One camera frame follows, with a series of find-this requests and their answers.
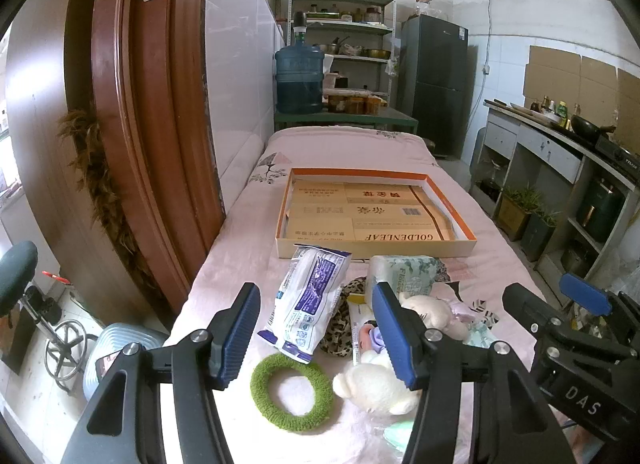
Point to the metal shelf rack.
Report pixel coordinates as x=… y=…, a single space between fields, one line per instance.
x=340 y=26

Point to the green seat chair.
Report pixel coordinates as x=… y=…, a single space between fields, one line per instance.
x=17 y=269

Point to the black wok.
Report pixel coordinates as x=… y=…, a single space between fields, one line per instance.
x=587 y=126

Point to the potted plant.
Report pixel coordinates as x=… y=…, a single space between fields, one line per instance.
x=515 y=214
x=537 y=239

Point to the smartphone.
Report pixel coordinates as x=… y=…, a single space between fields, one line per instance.
x=106 y=363

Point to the small round stool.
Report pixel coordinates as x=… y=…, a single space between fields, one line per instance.
x=430 y=144

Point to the leopard print scrunchie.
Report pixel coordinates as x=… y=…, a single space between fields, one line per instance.
x=340 y=329

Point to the gas stove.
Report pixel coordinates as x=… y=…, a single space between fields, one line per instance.
x=617 y=154

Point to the brown feather duster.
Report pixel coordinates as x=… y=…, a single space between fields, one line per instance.
x=95 y=164

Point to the green plastic bottle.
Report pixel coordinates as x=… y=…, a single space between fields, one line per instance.
x=563 y=114

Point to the water jug pump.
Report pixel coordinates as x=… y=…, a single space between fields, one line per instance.
x=299 y=24

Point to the grey kitchen counter cabinet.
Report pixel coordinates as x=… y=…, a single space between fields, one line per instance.
x=545 y=146

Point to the green low table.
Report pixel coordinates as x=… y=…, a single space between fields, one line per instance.
x=350 y=119

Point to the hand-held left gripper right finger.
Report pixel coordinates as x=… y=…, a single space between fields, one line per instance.
x=395 y=339

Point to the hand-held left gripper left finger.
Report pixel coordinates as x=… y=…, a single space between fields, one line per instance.
x=240 y=339

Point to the packaged doll with purple hat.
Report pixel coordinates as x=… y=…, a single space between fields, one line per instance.
x=360 y=324

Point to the blue water jug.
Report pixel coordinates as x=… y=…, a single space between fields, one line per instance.
x=299 y=79

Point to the white ribbed appliance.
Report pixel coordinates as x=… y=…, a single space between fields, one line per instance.
x=125 y=334

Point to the brown wooden door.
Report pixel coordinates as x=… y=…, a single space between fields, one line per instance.
x=150 y=94

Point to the shallow orange rimmed cardboard box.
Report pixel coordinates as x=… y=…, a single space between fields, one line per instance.
x=350 y=224

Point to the dark green pot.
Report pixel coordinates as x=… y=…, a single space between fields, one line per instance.
x=600 y=206

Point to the white blue plastic packet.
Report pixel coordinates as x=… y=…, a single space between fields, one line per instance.
x=305 y=304

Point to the cream plush bear leopard feet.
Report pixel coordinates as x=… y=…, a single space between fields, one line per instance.
x=435 y=314

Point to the mint green powder puff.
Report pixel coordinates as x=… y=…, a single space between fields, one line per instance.
x=397 y=431

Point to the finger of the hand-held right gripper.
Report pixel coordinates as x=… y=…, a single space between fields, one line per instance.
x=530 y=306
x=582 y=293

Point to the dark refrigerator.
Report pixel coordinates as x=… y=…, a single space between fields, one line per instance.
x=435 y=69

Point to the amber glass jar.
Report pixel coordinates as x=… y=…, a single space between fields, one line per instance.
x=336 y=104
x=355 y=105
x=374 y=104

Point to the cardboard sheet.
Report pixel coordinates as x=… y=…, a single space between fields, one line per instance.
x=550 y=74
x=600 y=84
x=629 y=94

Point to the white plush bear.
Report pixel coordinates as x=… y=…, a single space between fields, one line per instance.
x=370 y=384

